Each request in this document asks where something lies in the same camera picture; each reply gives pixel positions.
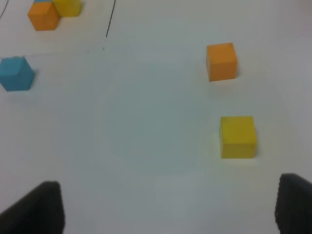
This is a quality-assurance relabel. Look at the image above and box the yellow template block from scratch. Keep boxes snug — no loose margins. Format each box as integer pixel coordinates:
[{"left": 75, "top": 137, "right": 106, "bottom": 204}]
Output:
[{"left": 53, "top": 0, "right": 82, "bottom": 17}]

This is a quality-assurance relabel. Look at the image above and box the blue block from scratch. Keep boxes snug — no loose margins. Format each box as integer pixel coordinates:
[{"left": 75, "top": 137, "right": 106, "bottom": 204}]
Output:
[{"left": 0, "top": 57, "right": 35, "bottom": 92}]

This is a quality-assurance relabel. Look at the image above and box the orange template block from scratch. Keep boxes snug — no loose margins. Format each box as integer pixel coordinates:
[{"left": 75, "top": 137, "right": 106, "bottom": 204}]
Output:
[{"left": 27, "top": 1, "right": 60, "bottom": 31}]

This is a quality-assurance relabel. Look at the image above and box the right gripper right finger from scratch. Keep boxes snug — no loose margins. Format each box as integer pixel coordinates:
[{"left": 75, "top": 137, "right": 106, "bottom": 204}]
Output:
[{"left": 274, "top": 173, "right": 312, "bottom": 234}]

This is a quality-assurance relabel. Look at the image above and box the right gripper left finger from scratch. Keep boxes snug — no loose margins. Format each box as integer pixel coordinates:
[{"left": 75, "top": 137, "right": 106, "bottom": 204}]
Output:
[{"left": 0, "top": 181, "right": 65, "bottom": 234}]

